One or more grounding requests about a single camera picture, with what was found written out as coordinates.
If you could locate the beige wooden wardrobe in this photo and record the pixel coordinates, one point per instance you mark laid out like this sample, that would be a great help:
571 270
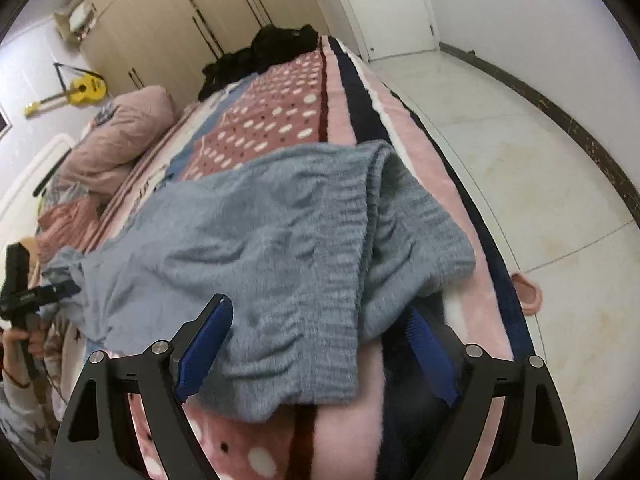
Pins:
160 25

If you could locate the black clothes pile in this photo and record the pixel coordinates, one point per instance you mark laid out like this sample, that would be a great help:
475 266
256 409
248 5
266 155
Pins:
280 45

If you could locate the white headboard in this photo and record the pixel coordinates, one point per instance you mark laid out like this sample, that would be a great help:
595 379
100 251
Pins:
25 180

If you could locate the grey knit pants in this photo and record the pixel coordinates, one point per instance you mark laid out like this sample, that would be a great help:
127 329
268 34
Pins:
250 260

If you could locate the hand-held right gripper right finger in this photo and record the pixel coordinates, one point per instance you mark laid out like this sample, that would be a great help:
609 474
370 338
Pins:
431 360

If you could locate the white door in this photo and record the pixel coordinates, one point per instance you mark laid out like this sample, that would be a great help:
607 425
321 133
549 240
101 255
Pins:
390 5

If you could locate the pink quilt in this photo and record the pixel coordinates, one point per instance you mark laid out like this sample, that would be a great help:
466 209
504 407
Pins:
125 130

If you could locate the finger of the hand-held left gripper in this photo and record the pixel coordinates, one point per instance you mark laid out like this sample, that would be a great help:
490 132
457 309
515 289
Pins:
57 292

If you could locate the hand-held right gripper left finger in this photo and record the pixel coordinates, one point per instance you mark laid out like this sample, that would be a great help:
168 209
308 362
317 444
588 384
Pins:
206 347

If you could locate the pink checked pillow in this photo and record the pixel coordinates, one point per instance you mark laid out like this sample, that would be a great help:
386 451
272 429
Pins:
67 222

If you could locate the pink slipper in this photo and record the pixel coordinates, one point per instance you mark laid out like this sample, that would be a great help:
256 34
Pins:
527 294

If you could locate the yellow guitar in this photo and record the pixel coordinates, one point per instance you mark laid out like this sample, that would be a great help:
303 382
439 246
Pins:
87 89

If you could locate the person's left forearm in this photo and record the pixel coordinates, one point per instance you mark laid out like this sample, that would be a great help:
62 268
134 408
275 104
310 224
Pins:
22 415

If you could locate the person's left hand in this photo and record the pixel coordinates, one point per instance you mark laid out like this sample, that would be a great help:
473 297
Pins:
30 342

